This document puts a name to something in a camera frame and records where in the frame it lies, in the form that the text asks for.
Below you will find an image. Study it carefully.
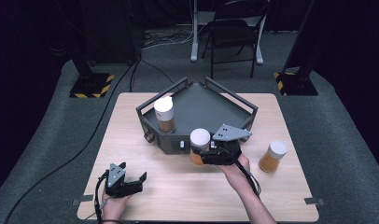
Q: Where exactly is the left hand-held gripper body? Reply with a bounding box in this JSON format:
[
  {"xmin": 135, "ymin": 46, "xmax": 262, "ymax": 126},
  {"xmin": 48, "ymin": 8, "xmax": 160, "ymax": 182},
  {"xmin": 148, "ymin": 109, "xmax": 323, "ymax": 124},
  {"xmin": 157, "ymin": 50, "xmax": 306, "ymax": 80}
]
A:
[{"xmin": 105, "ymin": 162, "xmax": 144, "ymax": 199}]

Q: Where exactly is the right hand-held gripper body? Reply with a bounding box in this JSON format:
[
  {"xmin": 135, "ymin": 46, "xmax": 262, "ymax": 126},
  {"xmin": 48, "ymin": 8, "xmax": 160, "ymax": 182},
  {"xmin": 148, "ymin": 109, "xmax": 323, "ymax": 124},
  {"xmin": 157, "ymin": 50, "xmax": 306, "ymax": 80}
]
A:
[{"xmin": 201, "ymin": 123, "xmax": 253, "ymax": 166}]

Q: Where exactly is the orange white-capped bottle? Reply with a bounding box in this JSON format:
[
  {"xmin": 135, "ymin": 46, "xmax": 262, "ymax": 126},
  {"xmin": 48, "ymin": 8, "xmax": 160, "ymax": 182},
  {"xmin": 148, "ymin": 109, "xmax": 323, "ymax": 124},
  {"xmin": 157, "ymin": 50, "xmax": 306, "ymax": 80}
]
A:
[
  {"xmin": 258, "ymin": 139, "xmax": 288, "ymax": 174},
  {"xmin": 189, "ymin": 128, "xmax": 211, "ymax": 167},
  {"xmin": 153, "ymin": 95, "xmax": 176, "ymax": 134}
]

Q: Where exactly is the dark grey corner shelf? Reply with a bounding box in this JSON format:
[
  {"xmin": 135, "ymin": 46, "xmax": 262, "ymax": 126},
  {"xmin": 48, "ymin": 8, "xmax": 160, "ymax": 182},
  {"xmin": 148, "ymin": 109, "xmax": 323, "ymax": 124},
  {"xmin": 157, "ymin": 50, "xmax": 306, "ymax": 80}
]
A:
[{"xmin": 135, "ymin": 77, "xmax": 260, "ymax": 156}]

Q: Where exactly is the person's left hand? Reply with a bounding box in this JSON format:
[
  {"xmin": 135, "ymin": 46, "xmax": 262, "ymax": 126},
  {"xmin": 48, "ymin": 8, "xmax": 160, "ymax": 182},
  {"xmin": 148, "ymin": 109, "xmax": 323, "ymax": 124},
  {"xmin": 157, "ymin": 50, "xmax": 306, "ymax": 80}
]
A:
[{"xmin": 102, "ymin": 194, "xmax": 133, "ymax": 222}]

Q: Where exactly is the person's right hand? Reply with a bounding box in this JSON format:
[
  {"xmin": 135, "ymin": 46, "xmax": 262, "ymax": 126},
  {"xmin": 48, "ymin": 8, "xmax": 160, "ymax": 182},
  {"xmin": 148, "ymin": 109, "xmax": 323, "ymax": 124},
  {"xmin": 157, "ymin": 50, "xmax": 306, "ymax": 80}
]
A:
[{"xmin": 218, "ymin": 154, "xmax": 252, "ymax": 190}]

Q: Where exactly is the grey tape strip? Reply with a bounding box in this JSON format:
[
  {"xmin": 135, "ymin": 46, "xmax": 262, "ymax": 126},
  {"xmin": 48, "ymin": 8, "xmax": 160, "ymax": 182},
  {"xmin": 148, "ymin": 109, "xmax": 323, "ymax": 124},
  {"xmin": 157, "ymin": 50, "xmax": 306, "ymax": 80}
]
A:
[
  {"xmin": 72, "ymin": 194, "xmax": 94, "ymax": 206},
  {"xmin": 303, "ymin": 197, "xmax": 326, "ymax": 206}
]

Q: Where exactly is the black stand with striped base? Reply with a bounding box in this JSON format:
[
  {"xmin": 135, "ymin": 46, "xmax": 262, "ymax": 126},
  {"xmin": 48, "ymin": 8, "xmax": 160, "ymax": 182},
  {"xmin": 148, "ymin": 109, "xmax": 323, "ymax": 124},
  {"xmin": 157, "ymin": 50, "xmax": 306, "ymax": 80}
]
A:
[
  {"xmin": 274, "ymin": 0, "xmax": 319, "ymax": 97},
  {"xmin": 65, "ymin": 46, "xmax": 116, "ymax": 99}
]

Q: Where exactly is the black folding chair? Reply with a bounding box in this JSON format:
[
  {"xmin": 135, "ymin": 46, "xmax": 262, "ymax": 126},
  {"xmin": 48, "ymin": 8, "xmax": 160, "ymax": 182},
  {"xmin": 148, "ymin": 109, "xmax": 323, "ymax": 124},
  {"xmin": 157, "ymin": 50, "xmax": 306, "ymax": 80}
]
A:
[{"xmin": 201, "ymin": 0, "xmax": 271, "ymax": 79}]

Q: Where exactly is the black equipment cabinet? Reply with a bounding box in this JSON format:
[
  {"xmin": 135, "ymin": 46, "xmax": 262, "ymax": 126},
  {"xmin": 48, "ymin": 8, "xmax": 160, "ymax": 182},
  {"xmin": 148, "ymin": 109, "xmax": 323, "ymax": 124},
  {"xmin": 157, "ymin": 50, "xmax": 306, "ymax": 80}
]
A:
[{"xmin": 81, "ymin": 0, "xmax": 145, "ymax": 64}]

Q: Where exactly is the left hand-held gripper black cable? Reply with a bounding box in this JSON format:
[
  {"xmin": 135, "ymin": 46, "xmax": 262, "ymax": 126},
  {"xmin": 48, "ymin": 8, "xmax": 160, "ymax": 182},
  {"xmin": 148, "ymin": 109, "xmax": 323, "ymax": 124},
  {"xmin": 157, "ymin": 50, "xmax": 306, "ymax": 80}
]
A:
[{"xmin": 93, "ymin": 169, "xmax": 111, "ymax": 224}]

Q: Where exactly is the hand-held gripper black cable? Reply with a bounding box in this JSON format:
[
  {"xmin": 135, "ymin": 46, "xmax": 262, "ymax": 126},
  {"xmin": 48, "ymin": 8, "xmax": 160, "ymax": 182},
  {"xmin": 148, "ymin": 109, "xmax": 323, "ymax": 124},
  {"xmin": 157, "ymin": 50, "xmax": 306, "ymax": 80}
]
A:
[
  {"xmin": 234, "ymin": 159, "xmax": 262, "ymax": 198},
  {"xmin": 93, "ymin": 169, "xmax": 111, "ymax": 224}
]

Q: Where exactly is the long black floor cable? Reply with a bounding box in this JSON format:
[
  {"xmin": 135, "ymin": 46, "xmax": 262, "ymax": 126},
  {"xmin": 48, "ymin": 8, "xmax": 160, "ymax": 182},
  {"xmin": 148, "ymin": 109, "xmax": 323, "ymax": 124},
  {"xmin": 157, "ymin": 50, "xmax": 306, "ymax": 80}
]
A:
[{"xmin": 3, "ymin": 57, "xmax": 142, "ymax": 224}]

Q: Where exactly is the right hand-held gripper black cable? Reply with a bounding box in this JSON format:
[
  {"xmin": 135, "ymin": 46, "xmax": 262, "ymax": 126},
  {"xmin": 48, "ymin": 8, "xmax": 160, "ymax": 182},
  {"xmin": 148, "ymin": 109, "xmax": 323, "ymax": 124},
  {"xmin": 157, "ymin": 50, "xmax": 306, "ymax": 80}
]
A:
[{"xmin": 234, "ymin": 159, "xmax": 262, "ymax": 198}]

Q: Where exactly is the short black floor cable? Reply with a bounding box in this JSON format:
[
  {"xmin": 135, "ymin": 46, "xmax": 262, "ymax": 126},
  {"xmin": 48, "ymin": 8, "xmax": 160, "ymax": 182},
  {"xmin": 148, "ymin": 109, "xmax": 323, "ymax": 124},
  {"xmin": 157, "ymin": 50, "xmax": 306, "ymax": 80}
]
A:
[{"xmin": 129, "ymin": 57, "xmax": 142, "ymax": 93}]

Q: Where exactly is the thin black floor cable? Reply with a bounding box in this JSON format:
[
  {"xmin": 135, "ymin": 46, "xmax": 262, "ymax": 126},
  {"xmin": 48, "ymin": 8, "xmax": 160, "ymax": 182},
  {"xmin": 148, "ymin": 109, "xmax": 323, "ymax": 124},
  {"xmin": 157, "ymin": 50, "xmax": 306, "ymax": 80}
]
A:
[{"xmin": 140, "ymin": 58, "xmax": 181, "ymax": 91}]

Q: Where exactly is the white desk frame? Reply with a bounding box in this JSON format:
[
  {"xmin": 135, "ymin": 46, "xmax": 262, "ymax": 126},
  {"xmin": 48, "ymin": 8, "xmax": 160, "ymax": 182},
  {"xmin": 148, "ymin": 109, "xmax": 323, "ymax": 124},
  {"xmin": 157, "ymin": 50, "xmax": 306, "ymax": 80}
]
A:
[{"xmin": 175, "ymin": 0, "xmax": 268, "ymax": 66}]

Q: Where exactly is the bundle of floor cables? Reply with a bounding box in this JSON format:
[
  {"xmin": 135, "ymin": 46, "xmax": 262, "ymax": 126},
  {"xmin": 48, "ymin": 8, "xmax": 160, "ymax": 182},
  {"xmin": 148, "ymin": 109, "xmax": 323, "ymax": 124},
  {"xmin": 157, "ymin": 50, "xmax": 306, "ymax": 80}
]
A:
[{"xmin": 142, "ymin": 29, "xmax": 195, "ymax": 50}]

